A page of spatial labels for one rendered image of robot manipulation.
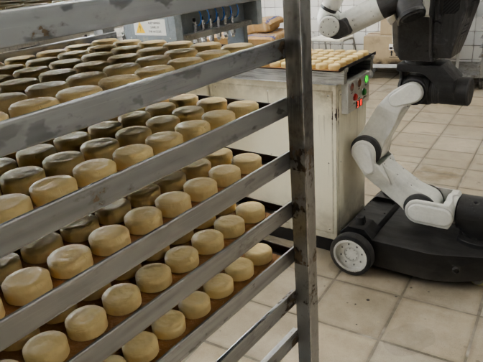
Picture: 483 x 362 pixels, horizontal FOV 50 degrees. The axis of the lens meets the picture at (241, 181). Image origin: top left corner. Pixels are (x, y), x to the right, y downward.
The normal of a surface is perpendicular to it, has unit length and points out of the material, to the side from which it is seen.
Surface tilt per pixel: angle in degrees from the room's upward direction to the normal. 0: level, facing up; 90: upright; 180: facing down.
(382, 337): 0
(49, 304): 90
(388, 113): 113
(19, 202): 0
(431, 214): 90
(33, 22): 90
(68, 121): 90
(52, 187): 0
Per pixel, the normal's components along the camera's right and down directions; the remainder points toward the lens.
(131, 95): 0.79, 0.18
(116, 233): -0.08, -0.91
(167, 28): -0.57, 0.36
